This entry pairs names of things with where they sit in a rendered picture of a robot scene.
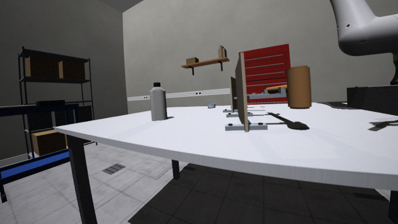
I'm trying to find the grey bottle with black cap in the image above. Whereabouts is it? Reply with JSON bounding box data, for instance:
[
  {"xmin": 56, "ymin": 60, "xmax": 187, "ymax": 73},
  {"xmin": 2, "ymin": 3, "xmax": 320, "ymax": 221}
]
[{"xmin": 149, "ymin": 82, "xmax": 167, "ymax": 121}]

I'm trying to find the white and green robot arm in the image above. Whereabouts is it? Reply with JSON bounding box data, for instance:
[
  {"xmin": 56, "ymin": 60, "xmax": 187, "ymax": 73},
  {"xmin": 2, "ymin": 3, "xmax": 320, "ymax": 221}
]
[{"xmin": 330, "ymin": 0, "xmax": 398, "ymax": 85}]

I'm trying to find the wooden mallet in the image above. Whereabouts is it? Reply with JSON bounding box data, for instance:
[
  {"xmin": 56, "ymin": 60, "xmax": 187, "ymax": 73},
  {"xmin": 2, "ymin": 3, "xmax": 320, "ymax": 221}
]
[{"xmin": 266, "ymin": 66, "xmax": 312, "ymax": 109}]

